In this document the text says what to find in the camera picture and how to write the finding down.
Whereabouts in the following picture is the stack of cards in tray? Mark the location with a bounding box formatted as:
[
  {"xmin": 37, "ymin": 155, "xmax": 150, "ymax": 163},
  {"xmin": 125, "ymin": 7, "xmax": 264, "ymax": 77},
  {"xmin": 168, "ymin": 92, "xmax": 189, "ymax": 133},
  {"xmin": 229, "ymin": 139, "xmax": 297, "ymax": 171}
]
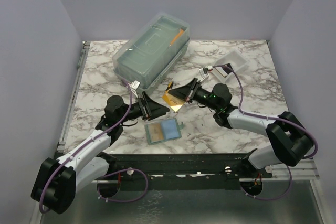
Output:
[{"xmin": 212, "ymin": 67, "xmax": 232, "ymax": 83}]

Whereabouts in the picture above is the white card tray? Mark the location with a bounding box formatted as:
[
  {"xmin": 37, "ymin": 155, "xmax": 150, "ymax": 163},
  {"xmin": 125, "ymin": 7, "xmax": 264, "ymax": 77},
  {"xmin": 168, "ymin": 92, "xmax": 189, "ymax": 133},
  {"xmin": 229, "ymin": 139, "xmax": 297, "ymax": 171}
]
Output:
[{"xmin": 214, "ymin": 49, "xmax": 248, "ymax": 83}]

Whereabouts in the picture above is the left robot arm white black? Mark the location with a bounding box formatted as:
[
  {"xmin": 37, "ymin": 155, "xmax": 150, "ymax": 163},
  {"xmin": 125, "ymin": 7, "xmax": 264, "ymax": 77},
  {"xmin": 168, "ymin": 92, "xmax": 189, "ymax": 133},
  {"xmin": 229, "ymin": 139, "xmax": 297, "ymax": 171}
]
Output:
[{"xmin": 31, "ymin": 92, "xmax": 169, "ymax": 214}]

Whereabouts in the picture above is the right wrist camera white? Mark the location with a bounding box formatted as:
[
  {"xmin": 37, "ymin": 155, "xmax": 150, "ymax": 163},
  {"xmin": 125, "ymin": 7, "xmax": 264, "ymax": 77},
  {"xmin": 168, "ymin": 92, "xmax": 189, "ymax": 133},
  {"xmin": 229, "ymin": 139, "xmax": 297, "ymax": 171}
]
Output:
[{"xmin": 199, "ymin": 66, "xmax": 213, "ymax": 83}]

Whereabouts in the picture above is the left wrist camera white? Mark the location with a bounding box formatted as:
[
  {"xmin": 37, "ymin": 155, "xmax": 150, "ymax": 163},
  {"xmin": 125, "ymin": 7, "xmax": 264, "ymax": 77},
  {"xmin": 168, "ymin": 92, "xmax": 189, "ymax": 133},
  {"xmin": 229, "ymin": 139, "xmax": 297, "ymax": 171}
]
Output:
[{"xmin": 130, "ymin": 80, "xmax": 141, "ymax": 99}]

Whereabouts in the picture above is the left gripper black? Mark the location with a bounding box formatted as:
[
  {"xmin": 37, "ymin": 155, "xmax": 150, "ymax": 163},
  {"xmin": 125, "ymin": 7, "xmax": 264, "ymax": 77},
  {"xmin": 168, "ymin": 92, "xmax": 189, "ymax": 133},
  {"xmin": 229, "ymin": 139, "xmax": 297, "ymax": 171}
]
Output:
[{"xmin": 118, "ymin": 92, "xmax": 170, "ymax": 124}]

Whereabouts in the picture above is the yellow black small screwdriver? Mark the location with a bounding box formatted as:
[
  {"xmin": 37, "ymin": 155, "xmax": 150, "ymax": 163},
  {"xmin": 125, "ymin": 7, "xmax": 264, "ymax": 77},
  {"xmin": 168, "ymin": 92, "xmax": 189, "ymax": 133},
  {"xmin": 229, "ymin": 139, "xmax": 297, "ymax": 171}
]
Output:
[{"xmin": 167, "ymin": 82, "xmax": 174, "ymax": 90}]

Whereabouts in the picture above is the clear plastic storage box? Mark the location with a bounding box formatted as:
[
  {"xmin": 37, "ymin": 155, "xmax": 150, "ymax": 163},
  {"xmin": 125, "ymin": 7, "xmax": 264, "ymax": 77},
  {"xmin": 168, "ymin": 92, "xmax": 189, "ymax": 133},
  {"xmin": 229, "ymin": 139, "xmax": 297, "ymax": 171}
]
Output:
[{"xmin": 112, "ymin": 13, "xmax": 190, "ymax": 94}]

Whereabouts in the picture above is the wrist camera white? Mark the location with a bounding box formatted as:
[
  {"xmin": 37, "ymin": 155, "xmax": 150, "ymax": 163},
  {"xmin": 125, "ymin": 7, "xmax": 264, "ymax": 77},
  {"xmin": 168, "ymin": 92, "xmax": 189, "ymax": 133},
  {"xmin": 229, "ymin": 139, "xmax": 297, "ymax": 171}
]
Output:
[
  {"xmin": 130, "ymin": 80, "xmax": 141, "ymax": 99},
  {"xmin": 199, "ymin": 66, "xmax": 213, "ymax": 83}
]

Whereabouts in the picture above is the green leather card holder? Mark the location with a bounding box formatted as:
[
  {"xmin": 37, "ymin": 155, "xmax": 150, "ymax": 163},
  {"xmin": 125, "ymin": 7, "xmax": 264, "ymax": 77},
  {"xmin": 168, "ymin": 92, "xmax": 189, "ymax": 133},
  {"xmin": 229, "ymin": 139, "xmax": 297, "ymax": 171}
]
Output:
[{"xmin": 144, "ymin": 118, "xmax": 184, "ymax": 145}]

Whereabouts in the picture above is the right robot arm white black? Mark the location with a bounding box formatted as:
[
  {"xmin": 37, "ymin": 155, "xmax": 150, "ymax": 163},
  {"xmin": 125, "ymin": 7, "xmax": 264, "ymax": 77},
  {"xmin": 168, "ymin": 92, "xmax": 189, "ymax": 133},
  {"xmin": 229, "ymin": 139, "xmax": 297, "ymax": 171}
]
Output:
[{"xmin": 168, "ymin": 78, "xmax": 313, "ymax": 178}]

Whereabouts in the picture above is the orange tool inside box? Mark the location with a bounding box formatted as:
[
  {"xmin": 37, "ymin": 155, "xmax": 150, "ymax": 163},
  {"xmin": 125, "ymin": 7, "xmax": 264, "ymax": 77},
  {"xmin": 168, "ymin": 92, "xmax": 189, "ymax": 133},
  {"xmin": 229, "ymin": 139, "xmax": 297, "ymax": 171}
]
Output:
[{"xmin": 169, "ymin": 28, "xmax": 184, "ymax": 46}]

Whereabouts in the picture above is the gold credit card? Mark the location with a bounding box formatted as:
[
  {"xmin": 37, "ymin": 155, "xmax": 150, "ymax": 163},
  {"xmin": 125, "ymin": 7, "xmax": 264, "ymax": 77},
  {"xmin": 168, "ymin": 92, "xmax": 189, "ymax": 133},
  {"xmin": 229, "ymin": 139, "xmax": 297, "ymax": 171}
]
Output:
[{"xmin": 162, "ymin": 90, "xmax": 185, "ymax": 112}]

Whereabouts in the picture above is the gold card in holder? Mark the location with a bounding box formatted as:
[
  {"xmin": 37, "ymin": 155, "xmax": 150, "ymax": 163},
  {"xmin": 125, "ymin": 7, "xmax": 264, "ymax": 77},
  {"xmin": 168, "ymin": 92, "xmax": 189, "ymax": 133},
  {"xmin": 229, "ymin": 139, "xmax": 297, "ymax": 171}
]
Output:
[{"xmin": 148, "ymin": 123, "xmax": 164, "ymax": 143}]

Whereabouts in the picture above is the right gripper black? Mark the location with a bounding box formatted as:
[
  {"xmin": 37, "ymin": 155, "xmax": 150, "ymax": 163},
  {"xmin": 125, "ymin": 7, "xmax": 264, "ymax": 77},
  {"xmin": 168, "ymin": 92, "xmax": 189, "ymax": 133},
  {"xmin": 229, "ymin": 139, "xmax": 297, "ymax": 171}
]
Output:
[{"xmin": 169, "ymin": 78, "xmax": 220, "ymax": 112}]

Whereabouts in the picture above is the black front mounting rail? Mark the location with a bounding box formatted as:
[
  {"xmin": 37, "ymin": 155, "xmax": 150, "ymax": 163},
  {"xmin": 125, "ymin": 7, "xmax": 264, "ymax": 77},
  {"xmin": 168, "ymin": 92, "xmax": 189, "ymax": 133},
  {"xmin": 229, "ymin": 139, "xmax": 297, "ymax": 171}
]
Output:
[{"xmin": 97, "ymin": 152, "xmax": 272, "ymax": 191}]

